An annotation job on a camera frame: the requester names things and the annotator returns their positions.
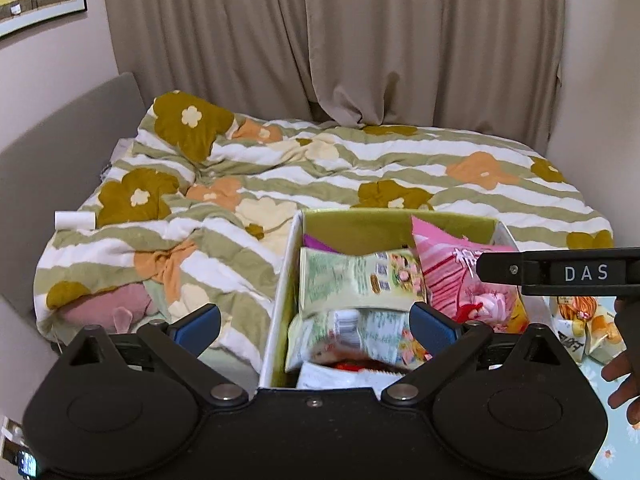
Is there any cardboard box with green interior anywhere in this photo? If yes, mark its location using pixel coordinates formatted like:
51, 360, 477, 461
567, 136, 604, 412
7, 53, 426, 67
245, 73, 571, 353
257, 207, 532, 392

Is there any pale green snack packet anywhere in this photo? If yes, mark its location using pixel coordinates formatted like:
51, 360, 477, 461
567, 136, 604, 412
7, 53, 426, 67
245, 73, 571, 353
285, 307, 434, 374

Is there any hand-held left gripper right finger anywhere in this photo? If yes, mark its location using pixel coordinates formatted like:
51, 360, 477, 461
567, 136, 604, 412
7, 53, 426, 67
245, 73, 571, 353
381, 302, 564, 407

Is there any floral striped blanket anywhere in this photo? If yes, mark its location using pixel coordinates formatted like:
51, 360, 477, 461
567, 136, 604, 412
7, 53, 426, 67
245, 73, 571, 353
32, 90, 617, 377

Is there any orange and white snack packet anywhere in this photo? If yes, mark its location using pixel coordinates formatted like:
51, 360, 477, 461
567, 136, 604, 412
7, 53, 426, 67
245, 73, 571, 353
549, 295, 627, 367

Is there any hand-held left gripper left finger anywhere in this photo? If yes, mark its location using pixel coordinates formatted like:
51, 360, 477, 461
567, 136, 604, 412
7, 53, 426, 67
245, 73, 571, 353
64, 303, 249, 409

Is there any green cartoon snack packet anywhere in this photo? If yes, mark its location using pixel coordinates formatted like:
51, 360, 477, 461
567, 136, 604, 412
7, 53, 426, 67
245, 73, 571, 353
298, 245, 429, 319

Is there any purple snack packet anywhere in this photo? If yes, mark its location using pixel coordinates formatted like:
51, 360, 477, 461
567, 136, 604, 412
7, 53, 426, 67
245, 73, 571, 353
302, 232, 342, 254

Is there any white paper roll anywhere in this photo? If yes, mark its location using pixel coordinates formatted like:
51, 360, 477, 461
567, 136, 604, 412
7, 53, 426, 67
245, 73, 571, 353
54, 210, 96, 232

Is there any person's right hand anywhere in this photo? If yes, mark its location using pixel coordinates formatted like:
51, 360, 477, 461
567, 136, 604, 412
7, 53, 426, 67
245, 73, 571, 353
601, 297, 640, 424

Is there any beige curtain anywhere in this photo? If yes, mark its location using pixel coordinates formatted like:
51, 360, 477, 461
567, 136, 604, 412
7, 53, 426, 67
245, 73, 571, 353
100, 0, 569, 129

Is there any pink plush toy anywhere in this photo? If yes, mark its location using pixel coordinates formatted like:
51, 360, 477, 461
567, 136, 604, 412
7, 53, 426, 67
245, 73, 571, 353
62, 282, 154, 334

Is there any small electronic device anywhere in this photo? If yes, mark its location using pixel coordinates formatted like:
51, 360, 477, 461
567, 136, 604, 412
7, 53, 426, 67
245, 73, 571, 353
0, 414, 42, 479

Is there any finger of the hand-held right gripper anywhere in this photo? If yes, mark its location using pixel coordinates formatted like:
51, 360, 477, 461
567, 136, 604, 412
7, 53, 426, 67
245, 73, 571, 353
476, 252, 524, 287

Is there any pink snack packet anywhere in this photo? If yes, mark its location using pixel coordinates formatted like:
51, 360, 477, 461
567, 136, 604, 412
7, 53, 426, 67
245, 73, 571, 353
410, 214, 524, 334

